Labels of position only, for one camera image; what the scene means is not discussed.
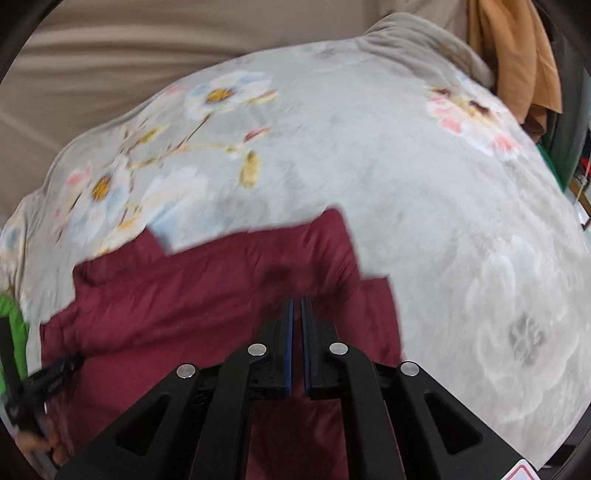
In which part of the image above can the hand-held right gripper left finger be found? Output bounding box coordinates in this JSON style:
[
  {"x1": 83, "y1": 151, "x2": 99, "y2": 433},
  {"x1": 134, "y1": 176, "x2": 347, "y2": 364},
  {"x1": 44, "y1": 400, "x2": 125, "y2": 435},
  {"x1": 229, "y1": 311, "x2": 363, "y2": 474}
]
[{"x1": 54, "y1": 296, "x2": 295, "y2": 480}]

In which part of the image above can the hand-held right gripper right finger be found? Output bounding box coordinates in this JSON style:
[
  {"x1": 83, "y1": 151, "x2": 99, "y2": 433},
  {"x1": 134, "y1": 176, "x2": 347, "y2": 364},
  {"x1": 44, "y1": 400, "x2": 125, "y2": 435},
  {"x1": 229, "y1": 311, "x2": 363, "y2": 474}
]
[{"x1": 301, "y1": 296, "x2": 548, "y2": 480}]

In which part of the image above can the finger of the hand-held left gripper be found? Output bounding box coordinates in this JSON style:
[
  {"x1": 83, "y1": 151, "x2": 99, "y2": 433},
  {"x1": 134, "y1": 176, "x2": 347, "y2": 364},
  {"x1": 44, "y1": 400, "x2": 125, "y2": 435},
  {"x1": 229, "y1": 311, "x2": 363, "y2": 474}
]
[{"x1": 25, "y1": 352, "x2": 86, "y2": 391}]

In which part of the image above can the maroon puffer jacket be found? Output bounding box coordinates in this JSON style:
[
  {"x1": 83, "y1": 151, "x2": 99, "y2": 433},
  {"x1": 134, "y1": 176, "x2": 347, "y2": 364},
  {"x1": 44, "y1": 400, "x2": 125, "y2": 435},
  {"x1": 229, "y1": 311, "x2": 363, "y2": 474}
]
[{"x1": 39, "y1": 208, "x2": 404, "y2": 480}]

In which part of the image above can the person's left hand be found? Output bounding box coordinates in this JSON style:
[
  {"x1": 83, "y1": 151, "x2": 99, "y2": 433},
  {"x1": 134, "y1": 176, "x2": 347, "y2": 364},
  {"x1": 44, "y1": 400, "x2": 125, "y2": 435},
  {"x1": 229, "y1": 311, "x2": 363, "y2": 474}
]
[{"x1": 16, "y1": 411, "x2": 72, "y2": 468}]

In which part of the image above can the floral fleece blanket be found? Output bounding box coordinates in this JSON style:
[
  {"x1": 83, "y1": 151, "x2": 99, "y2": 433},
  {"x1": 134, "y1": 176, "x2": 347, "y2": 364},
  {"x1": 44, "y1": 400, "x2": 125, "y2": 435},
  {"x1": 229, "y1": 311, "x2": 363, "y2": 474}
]
[{"x1": 0, "y1": 11, "x2": 591, "y2": 467}]

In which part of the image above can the dark green cloth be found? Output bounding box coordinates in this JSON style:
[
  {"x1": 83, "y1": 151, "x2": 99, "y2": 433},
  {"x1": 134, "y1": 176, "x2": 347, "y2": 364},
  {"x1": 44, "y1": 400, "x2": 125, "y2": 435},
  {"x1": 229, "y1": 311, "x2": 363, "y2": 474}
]
[{"x1": 536, "y1": 28, "x2": 591, "y2": 195}]

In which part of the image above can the orange cloth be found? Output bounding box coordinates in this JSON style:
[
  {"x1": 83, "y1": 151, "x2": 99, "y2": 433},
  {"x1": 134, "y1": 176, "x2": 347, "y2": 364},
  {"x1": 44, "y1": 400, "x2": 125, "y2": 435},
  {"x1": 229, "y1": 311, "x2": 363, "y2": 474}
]
[{"x1": 465, "y1": 0, "x2": 563, "y2": 139}]

